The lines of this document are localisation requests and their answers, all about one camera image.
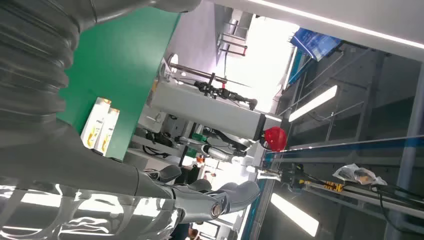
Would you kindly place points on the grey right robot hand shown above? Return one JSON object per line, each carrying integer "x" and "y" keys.
{"x": 82, "y": 165}

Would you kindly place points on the metal frame rack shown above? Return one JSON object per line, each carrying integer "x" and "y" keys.
{"x": 233, "y": 38}

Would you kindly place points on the black tool on machine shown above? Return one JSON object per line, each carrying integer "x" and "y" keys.
{"x": 225, "y": 93}

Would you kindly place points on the white machine base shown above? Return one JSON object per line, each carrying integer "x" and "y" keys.
{"x": 212, "y": 111}

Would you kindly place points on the blue sign board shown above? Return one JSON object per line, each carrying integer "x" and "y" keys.
{"x": 314, "y": 43}

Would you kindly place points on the clear plastic bag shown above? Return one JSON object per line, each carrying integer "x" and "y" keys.
{"x": 357, "y": 175}

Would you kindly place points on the white shampoo bottle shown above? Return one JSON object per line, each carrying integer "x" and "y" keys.
{"x": 109, "y": 132}
{"x": 94, "y": 126}

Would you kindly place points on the green table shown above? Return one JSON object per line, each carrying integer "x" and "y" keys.
{"x": 119, "y": 66}

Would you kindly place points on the red helmet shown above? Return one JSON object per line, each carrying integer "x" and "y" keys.
{"x": 275, "y": 138}

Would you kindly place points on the silver robot on stand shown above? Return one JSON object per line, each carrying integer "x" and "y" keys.
{"x": 215, "y": 153}

